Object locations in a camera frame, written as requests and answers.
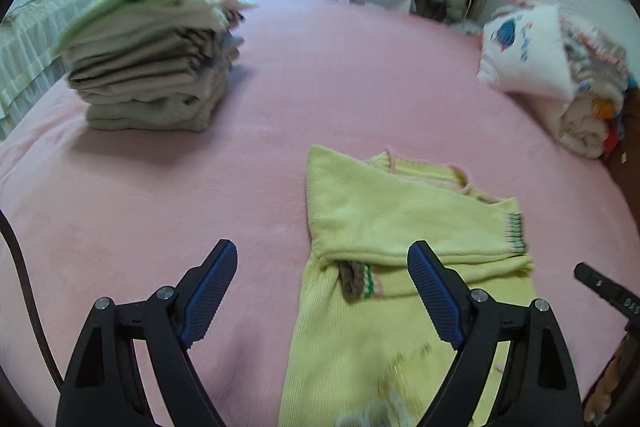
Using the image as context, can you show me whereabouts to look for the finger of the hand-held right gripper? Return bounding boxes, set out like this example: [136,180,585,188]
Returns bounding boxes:
[574,262,640,315]

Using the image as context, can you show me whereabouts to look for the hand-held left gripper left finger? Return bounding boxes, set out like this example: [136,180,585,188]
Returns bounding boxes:
[55,239,239,427]

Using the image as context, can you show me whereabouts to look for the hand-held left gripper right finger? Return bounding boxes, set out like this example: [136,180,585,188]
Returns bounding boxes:
[407,241,585,427]

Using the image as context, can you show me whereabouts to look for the yellow knit cardigan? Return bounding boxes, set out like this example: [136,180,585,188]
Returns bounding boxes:
[277,144,537,427]

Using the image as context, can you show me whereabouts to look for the stack of folded clothes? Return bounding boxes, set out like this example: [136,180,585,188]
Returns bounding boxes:
[55,0,258,132]

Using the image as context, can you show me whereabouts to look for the person's right hand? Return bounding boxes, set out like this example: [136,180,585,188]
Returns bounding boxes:
[582,346,621,423]

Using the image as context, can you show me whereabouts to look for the dark wooden headboard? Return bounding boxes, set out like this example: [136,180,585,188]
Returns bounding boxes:
[602,82,640,228]

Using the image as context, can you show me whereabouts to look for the folded cartoon print quilt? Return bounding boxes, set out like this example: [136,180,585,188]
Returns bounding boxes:
[542,32,636,158]

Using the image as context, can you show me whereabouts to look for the pink bed blanket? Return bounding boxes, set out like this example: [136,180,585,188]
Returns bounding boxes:
[0,0,640,427]

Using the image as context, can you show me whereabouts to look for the dark cable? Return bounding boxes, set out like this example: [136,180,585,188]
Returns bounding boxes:
[0,209,66,395]

